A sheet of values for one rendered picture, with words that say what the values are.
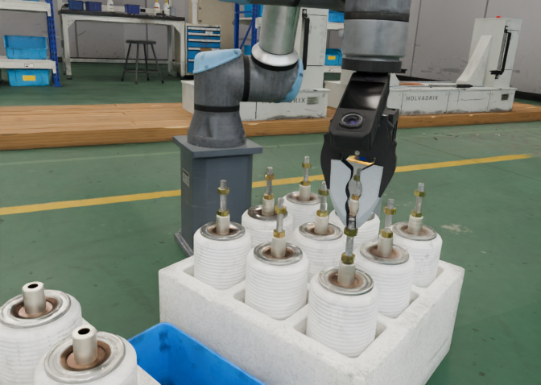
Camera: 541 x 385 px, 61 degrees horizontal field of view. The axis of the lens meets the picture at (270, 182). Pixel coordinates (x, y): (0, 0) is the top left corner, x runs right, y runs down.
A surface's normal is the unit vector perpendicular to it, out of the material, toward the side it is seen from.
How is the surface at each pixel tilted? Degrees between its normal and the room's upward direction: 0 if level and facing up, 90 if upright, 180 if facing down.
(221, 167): 90
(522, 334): 0
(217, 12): 90
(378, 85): 30
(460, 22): 90
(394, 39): 90
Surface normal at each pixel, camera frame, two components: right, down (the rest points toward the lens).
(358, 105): -0.16, -0.69
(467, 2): -0.90, 0.09
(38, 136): 0.44, 0.29
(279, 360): -0.63, 0.21
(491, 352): 0.04, -0.95
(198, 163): -0.32, 0.27
